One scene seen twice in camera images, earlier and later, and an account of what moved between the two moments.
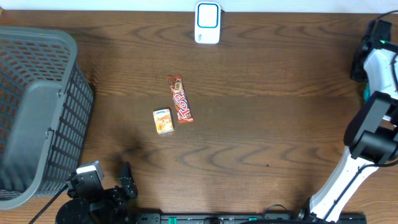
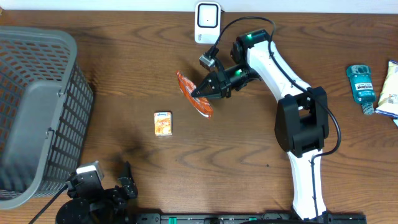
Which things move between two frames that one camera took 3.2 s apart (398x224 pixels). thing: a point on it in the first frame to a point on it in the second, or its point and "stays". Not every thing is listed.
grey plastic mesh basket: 46,104 stays
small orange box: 163,121 stays
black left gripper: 119,199 stays
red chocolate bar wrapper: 183,110 to 201,104
